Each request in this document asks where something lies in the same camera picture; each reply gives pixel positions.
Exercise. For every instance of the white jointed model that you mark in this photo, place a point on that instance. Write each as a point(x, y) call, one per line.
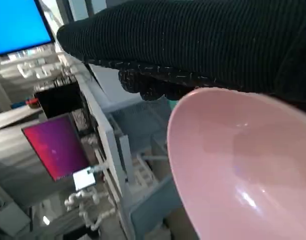
point(86, 210)

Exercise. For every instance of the black box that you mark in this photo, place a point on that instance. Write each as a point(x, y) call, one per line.
point(60, 100)

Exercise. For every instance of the green cutting mat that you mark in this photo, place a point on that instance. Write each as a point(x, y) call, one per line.
point(173, 105)

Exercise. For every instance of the monitor with blue screen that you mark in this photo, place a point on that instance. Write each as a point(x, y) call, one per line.
point(15, 25)

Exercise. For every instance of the monitor with purple screen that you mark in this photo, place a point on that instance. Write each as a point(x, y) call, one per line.
point(57, 147)

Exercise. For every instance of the white mesh cabinet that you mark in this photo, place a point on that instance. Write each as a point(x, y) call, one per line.
point(105, 120)

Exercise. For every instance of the grey desk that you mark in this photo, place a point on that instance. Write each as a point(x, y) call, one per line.
point(15, 118)

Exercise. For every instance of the pink bowl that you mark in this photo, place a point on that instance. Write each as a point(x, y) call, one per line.
point(243, 162)

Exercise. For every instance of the small white screen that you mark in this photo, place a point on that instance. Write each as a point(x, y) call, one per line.
point(83, 180)

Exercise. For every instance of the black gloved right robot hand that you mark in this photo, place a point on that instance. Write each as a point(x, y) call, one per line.
point(192, 37)

